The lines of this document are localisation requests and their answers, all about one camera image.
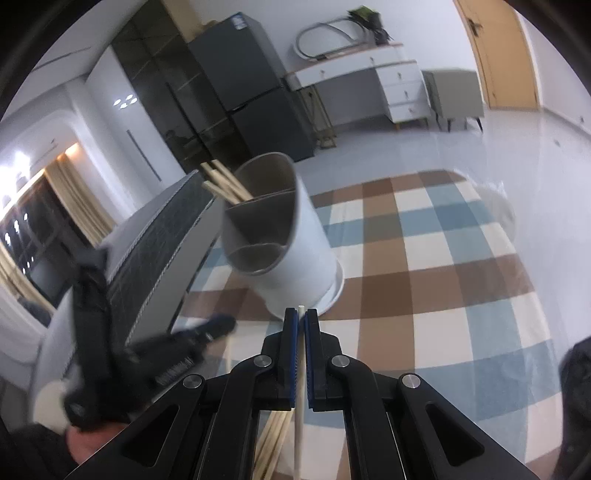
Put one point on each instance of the grey nightstand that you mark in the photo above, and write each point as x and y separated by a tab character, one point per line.
452	94

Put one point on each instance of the black wrapped bouquet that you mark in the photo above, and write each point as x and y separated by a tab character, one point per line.
369	21

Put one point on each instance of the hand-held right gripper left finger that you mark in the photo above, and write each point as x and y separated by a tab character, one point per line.
290	360

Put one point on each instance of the dark glass cabinet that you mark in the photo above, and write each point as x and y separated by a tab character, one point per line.
157	78

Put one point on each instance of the checkered tablecloth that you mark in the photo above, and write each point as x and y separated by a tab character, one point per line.
438	277

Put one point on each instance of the grey bed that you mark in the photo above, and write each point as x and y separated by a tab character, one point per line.
152	240

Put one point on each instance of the wooden chopstick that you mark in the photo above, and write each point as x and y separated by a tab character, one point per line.
280	436
267	443

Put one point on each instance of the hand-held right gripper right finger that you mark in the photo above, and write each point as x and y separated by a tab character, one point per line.
311	360

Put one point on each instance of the dark grey refrigerator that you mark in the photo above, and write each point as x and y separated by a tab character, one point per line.
249	92

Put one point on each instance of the light wood cabinet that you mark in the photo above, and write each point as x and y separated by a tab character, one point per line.
184	18

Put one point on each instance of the person's left hand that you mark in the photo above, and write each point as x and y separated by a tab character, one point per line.
92	441

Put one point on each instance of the clear plastic bag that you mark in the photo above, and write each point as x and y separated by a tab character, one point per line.
485	182

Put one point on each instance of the white utensil holder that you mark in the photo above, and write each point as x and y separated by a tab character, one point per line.
304	258

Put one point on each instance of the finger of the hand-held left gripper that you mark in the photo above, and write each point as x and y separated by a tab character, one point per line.
207	328

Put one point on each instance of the dark window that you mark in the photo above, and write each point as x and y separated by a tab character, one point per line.
37	240

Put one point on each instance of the beige curtain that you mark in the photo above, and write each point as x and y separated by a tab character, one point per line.
78	198

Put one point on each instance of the white dressing desk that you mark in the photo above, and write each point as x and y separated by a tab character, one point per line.
401	87

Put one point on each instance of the person's dark clothed leg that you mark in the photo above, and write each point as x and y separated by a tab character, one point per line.
577	401

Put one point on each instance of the white wardrobe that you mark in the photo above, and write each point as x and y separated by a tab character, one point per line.
120	129

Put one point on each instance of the wooden door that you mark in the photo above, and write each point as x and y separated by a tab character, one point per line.
503	60

